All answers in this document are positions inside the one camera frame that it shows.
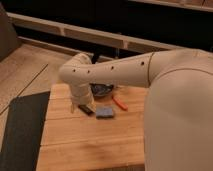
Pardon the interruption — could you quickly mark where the orange marker pen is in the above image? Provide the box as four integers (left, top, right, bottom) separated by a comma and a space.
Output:
112, 96, 128, 111

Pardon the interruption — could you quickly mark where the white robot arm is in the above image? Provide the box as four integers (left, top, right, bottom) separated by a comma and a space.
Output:
59, 49, 213, 171

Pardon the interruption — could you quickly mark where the blue sponge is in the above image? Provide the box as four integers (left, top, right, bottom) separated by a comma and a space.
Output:
96, 107, 114, 118

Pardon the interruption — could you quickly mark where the dark blue bowl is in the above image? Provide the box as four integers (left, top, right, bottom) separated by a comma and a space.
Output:
91, 84, 114, 97

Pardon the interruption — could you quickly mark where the black rectangular block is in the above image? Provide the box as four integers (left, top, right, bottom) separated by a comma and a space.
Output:
78, 105, 94, 115

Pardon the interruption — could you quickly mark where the dark grey floor mat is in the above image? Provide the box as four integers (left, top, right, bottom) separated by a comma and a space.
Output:
0, 91, 50, 171

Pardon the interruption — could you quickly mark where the white shelf rail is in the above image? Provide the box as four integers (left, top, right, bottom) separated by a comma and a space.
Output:
7, 12, 181, 53

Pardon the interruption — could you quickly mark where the thin white gripper finger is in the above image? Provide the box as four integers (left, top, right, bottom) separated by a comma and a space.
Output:
70, 102, 74, 114

